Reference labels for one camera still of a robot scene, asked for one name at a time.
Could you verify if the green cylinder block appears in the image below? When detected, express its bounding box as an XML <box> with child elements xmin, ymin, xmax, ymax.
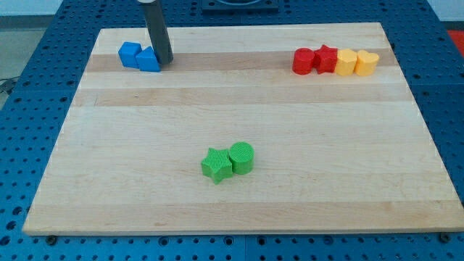
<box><xmin>229</xmin><ymin>141</ymin><xmax>254</xmax><ymax>175</ymax></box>

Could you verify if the green star block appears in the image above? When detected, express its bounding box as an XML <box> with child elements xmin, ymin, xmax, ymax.
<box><xmin>201</xmin><ymin>148</ymin><xmax>233</xmax><ymax>184</ymax></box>

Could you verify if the red cylinder block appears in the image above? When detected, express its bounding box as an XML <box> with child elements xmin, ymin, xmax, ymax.
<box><xmin>292</xmin><ymin>48</ymin><xmax>315</xmax><ymax>75</ymax></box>

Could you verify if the wooden board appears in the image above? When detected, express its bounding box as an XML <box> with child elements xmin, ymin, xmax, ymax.
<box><xmin>23</xmin><ymin>22</ymin><xmax>463</xmax><ymax>236</ymax></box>

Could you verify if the blue triangle block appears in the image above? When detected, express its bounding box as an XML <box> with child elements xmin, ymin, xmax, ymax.
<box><xmin>136</xmin><ymin>46</ymin><xmax>161</xmax><ymax>73</ymax></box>

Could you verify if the red star block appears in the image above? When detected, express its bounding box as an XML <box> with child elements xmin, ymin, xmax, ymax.
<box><xmin>313</xmin><ymin>44</ymin><xmax>338</xmax><ymax>74</ymax></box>

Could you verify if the blue cube block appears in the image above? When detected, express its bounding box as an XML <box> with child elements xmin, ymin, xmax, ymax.
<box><xmin>118</xmin><ymin>41</ymin><xmax>142</xmax><ymax>68</ymax></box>

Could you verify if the yellow pentagon block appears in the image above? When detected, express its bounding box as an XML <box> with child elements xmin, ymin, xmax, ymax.
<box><xmin>334</xmin><ymin>49</ymin><xmax>357</xmax><ymax>76</ymax></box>

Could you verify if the yellow heart block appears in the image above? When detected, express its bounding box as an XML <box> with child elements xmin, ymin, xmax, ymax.
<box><xmin>354</xmin><ymin>50</ymin><xmax>380</xmax><ymax>76</ymax></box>

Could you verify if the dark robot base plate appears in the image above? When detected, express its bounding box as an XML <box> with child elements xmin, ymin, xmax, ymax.
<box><xmin>199</xmin><ymin>0</ymin><xmax>280</xmax><ymax>13</ymax></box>

